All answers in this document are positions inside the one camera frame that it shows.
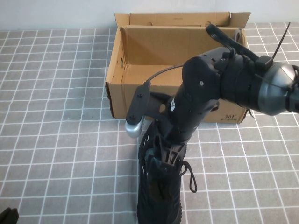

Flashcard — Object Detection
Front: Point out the right camera black cable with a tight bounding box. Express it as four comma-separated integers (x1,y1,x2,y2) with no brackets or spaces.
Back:
145,65,185,88

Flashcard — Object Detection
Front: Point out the black zip tie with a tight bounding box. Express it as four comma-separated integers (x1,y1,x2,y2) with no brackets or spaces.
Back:
272,22,292,60

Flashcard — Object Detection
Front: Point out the right arm black cable bundle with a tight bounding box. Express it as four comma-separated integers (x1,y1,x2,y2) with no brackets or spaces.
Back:
205,23,260,62

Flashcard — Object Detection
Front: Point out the grey checked tablecloth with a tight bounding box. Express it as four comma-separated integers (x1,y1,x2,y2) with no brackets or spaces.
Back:
0,21,299,224

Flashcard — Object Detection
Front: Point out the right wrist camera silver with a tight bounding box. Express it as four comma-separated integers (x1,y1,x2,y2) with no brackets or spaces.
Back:
124,115,147,139

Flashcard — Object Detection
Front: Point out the black knit sneaker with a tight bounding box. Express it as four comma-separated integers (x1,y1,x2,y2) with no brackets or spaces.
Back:
136,121,197,224

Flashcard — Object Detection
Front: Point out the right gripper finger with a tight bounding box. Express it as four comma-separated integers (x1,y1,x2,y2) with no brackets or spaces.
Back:
153,134,165,162
163,140,187,168

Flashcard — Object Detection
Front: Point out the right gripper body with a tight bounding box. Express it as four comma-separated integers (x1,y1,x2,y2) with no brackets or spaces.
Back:
160,92,221,145

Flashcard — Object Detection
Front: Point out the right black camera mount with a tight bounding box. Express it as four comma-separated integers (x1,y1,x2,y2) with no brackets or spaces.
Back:
125,84,170,124

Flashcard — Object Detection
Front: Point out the brown cardboard shoe box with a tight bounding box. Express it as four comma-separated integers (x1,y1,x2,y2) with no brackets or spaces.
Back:
104,11,252,124

